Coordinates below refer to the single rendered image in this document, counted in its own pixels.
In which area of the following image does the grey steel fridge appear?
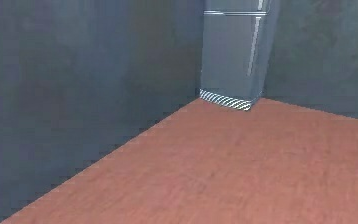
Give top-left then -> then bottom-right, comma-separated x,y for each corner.
199,0 -> 281,112

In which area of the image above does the long silver fridge handle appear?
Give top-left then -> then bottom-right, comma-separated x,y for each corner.
246,16 -> 263,77

